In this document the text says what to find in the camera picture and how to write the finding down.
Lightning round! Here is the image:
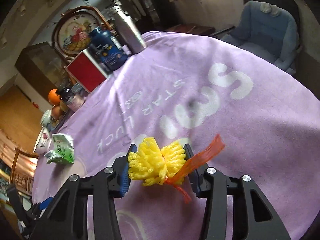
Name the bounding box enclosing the yellow foam net flower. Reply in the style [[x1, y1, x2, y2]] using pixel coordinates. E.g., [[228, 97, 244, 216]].
[[127, 134, 226, 204]]

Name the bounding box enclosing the wooden armchair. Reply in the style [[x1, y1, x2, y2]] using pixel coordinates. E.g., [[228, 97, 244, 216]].
[[9, 147, 39, 196]]

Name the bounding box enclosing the green white snack packet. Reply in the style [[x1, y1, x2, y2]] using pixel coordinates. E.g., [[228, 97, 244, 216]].
[[44, 133, 75, 165]]

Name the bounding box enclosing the white floral bowl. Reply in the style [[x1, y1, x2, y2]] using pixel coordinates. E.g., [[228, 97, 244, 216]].
[[33, 127, 52, 154]]

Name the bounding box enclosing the purple tablecloth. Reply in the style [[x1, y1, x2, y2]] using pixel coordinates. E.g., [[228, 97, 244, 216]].
[[32, 31, 319, 239]]

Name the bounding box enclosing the blue fruit plate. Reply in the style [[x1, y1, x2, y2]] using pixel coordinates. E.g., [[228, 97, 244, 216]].
[[48, 110, 74, 132]]

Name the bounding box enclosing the yellow pear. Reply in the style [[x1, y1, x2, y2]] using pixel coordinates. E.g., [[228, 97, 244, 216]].
[[59, 100, 69, 113]]

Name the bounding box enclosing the red apple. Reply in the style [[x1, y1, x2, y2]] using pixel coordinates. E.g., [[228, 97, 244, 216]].
[[51, 106, 65, 121]]

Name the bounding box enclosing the dark supplement jar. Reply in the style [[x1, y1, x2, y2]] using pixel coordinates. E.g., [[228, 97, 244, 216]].
[[56, 85, 85, 112]]

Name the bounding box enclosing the white lidded porcelain pot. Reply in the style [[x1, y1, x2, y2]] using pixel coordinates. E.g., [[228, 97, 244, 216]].
[[40, 109, 53, 128]]

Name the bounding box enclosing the orange fruit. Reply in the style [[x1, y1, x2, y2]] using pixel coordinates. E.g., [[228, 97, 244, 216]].
[[48, 89, 60, 106]]

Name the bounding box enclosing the red box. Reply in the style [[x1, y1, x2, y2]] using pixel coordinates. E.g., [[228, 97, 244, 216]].
[[66, 48, 111, 93]]

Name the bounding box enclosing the blue fish oil bottle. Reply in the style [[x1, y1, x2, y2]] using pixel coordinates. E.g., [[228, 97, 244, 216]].
[[89, 27, 128, 72]]

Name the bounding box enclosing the silver metal bottle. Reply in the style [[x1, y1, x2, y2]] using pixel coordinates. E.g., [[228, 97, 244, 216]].
[[107, 5, 147, 54]]

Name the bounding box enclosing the wooden glass cabinet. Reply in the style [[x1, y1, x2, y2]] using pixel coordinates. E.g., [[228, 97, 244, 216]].
[[15, 42, 75, 100]]

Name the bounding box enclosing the round framed fruit picture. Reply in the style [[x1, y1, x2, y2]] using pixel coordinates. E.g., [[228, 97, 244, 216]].
[[51, 5, 112, 63]]

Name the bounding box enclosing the black chair with blue cushion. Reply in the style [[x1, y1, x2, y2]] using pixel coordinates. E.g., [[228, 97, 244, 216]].
[[221, 0, 302, 75]]

